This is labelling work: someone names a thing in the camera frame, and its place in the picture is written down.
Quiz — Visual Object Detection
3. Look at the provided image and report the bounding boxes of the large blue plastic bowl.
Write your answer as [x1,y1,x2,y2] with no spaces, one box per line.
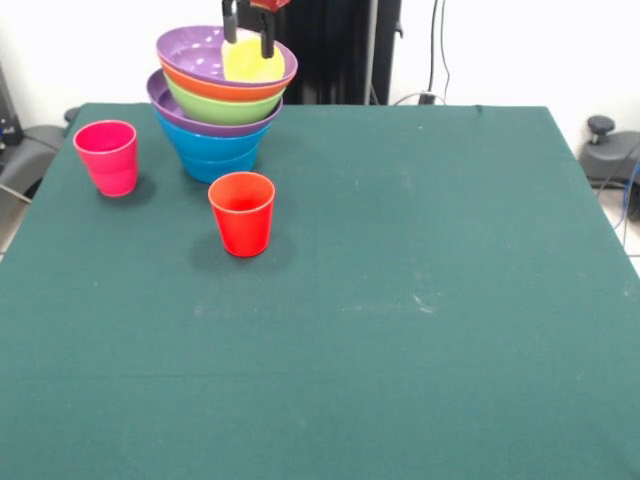
[152,108,274,169]

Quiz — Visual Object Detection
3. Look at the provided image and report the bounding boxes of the pink plastic cup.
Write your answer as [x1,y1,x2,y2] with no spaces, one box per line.
[72,119,139,198]

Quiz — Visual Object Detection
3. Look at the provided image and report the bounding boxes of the orange plastic bowl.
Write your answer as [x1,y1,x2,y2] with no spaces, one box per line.
[159,62,297,103]

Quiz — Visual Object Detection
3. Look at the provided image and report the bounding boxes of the green plastic bowl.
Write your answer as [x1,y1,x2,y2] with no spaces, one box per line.
[163,77,286,127]

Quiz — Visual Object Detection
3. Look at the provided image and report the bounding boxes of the purple plastic bowl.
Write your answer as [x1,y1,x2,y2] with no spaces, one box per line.
[145,68,284,140]
[155,25,300,90]

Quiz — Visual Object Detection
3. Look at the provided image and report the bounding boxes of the dark green tablecloth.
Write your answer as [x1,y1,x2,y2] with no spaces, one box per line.
[0,102,640,480]

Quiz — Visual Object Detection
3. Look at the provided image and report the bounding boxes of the grey equipment base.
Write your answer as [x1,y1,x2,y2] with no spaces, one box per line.
[0,64,67,201]

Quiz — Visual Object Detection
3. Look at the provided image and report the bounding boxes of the black wall cable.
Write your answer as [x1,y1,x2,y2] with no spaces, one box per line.
[422,34,451,106]

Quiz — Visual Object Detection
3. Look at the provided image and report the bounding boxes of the yellow plastic cup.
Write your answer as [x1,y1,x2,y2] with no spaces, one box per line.
[222,28,287,83]

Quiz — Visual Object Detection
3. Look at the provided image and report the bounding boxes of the red plastic cup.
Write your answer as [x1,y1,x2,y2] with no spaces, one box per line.
[208,171,277,258]

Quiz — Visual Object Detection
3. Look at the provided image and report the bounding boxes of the small teal plastic bowl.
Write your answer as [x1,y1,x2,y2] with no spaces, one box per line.
[180,149,260,184]

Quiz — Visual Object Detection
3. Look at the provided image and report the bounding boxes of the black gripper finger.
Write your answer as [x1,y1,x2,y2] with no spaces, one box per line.
[221,0,239,44]
[258,9,276,60]

